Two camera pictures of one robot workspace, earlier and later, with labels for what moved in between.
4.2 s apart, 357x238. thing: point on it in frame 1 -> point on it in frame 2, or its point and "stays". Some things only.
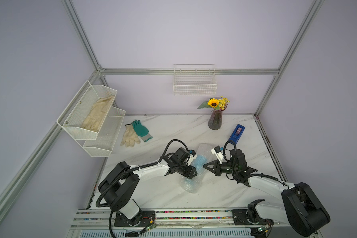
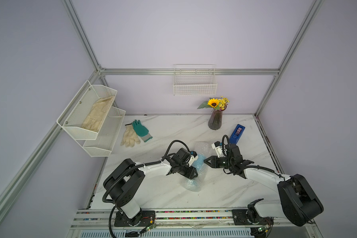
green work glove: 141,131 stays
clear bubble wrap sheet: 203,152 stays
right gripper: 216,167 -> 214,161
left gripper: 189,173 stays
